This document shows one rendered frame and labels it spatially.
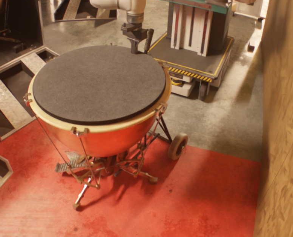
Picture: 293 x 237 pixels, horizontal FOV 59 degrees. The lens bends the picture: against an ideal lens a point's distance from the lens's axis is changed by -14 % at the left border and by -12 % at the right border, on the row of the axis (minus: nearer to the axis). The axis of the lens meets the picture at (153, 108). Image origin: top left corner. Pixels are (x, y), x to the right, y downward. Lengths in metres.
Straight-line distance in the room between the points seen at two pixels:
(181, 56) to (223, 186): 1.21
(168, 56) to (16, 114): 1.43
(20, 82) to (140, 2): 1.85
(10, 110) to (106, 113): 1.53
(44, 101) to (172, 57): 1.52
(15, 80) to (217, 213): 2.26
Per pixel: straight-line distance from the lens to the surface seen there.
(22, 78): 3.04
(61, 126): 1.20
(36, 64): 3.02
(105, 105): 1.24
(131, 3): 1.45
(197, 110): 2.53
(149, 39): 1.68
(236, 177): 2.09
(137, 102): 1.25
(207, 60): 2.61
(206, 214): 1.86
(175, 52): 2.67
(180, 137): 1.98
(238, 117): 2.56
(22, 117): 2.53
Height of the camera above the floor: 1.57
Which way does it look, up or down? 39 degrees down
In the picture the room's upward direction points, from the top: 3 degrees clockwise
